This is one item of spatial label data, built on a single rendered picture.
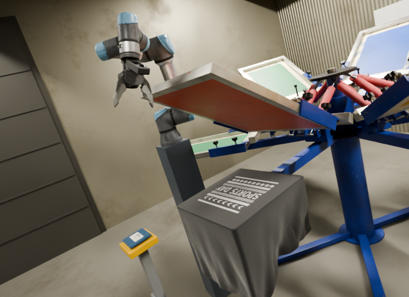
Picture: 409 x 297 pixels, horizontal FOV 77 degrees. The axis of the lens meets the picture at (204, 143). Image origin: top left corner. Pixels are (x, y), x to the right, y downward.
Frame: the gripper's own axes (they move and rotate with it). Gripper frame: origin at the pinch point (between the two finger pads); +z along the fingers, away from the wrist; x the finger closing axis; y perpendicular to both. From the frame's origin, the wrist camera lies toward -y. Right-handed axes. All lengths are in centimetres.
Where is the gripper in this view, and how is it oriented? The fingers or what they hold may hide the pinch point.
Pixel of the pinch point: (135, 108)
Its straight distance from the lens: 101.2
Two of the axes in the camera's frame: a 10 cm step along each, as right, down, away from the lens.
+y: -5.9, 0.0, 8.1
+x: -8.1, 0.7, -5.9
